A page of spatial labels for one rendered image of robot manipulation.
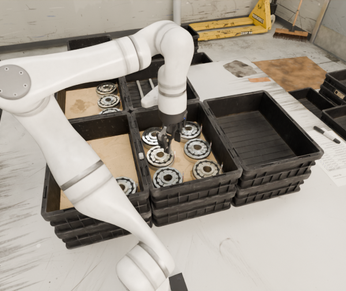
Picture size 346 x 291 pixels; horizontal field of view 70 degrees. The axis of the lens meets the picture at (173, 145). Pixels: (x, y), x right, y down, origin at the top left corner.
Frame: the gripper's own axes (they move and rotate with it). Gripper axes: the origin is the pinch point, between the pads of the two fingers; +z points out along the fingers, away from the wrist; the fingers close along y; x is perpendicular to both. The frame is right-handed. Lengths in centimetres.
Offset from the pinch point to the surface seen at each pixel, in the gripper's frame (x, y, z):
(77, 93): 68, 21, 17
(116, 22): 237, 241, 78
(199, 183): -11.6, -4.1, 7.5
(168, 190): -5.0, -10.9, 7.4
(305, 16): 3, 391, 74
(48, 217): 18.3, -34.7, 7.5
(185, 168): -2.1, 5.9, 17.1
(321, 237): -52, 12, 30
